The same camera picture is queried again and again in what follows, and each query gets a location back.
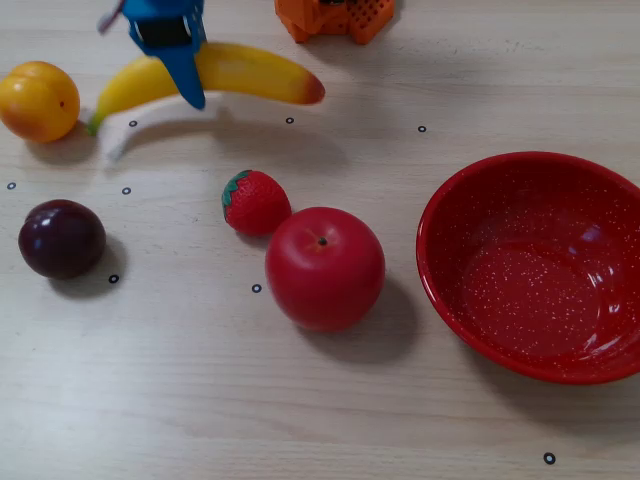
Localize red toy apple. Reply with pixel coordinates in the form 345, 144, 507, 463
264, 206, 387, 333

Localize yellow orange toy peach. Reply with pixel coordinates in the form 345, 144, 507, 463
0, 60, 81, 144

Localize orange robot arm base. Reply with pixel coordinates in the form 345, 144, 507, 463
273, 0, 396, 45

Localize red speckled bowl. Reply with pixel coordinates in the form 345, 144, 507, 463
415, 151, 640, 386

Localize yellow toy banana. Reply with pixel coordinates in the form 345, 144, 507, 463
87, 42, 326, 137

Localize red toy strawberry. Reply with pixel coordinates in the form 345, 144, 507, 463
221, 169, 293, 237

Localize blue gripper black motor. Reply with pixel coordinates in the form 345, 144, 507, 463
122, 0, 208, 111

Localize dark purple toy plum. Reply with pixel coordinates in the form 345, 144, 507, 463
18, 198, 107, 281

